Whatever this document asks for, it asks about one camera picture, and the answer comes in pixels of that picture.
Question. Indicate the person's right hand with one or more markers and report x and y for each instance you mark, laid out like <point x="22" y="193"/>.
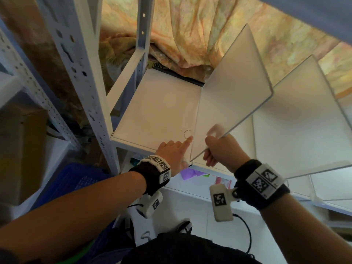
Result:
<point x="228" y="152"/>

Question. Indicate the person's left hand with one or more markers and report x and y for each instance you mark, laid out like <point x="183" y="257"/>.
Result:
<point x="173" y="156"/>

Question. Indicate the white metal shelf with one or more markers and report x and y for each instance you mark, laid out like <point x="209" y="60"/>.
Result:
<point x="154" y="112"/>

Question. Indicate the person's right forearm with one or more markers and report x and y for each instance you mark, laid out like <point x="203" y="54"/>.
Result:
<point x="308" y="233"/>

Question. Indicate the person's left forearm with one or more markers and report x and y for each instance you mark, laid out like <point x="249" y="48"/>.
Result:
<point x="63" y="217"/>

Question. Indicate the person's black trousers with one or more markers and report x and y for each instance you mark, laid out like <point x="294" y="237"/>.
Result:
<point x="178" y="250"/>

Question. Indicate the purple packet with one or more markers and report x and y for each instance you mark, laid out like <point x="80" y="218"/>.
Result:
<point x="189" y="174"/>

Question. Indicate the pink packet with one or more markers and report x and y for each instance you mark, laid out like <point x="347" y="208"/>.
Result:
<point x="220" y="182"/>

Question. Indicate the black left wrist band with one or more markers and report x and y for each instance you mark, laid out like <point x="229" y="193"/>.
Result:
<point x="148" y="175"/>

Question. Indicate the black wrist band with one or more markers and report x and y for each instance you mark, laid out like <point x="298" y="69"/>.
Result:
<point x="264" y="181"/>
<point x="148" y="175"/>

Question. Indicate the green packet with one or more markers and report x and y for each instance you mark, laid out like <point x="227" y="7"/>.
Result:
<point x="134" y="161"/>

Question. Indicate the black right wrist band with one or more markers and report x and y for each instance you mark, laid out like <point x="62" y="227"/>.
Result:
<point x="264" y="181"/>

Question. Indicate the black and white shoe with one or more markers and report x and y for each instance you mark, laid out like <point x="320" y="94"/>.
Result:
<point x="184" y="227"/>
<point x="129" y="228"/>

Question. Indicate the blue plastic crate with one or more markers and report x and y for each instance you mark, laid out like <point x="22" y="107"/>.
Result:
<point x="71" y="178"/>

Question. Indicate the yellow patterned curtain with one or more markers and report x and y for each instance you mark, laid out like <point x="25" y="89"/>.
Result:
<point x="192" y="30"/>

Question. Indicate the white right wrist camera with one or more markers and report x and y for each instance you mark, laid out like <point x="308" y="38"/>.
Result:
<point x="221" y="202"/>

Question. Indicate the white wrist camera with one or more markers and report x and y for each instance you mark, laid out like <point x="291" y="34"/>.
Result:
<point x="151" y="204"/>
<point x="221" y="202"/>

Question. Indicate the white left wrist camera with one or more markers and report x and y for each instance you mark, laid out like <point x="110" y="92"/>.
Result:
<point x="151" y="204"/>

